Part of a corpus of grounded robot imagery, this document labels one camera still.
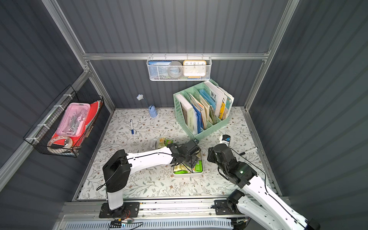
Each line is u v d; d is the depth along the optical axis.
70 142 0.67
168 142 0.99
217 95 0.93
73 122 0.72
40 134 0.61
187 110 0.85
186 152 0.65
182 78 0.89
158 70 0.93
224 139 0.65
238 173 0.51
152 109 1.09
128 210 0.73
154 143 0.97
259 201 0.47
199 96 0.95
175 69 0.90
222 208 0.73
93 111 0.77
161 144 0.97
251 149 0.95
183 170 0.83
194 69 0.89
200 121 0.92
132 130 1.07
